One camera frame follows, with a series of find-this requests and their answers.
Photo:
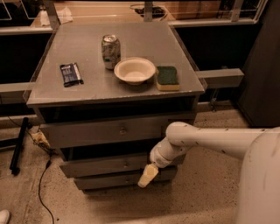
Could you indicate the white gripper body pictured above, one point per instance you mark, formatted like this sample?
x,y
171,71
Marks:
x,y
157,158

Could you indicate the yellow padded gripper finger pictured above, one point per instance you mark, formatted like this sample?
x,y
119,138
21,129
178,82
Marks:
x,y
149,173

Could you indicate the grey drawer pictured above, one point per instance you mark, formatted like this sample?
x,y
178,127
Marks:
x,y
85,133
86,161
127,178

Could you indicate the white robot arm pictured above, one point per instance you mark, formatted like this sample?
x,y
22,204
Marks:
x,y
259,150

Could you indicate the grey top drawer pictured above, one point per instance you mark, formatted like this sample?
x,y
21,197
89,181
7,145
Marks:
x,y
85,133

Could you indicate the grey bottom drawer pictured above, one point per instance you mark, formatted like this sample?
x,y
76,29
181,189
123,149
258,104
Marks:
x,y
127,178

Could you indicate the grey drawer cabinet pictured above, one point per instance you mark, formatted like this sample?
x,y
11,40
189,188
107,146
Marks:
x,y
102,95

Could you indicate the green yellow sponge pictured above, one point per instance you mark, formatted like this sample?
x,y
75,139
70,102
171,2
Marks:
x,y
166,78

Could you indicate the white paper bowl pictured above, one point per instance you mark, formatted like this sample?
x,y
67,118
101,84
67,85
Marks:
x,y
134,70

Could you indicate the blue snack packet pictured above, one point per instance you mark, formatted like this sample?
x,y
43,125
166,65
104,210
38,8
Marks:
x,y
71,75

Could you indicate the black bar on floor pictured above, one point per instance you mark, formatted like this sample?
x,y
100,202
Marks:
x,y
14,162

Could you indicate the white shoe tip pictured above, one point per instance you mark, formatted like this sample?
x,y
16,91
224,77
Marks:
x,y
4,217

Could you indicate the crumpled white cloth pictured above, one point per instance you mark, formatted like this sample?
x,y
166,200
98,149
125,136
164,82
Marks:
x,y
65,15

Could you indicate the grey side rail beam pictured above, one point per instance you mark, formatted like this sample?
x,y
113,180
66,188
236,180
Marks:
x,y
221,78

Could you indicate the left grey rail beam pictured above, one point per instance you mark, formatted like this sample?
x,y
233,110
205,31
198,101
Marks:
x,y
14,93

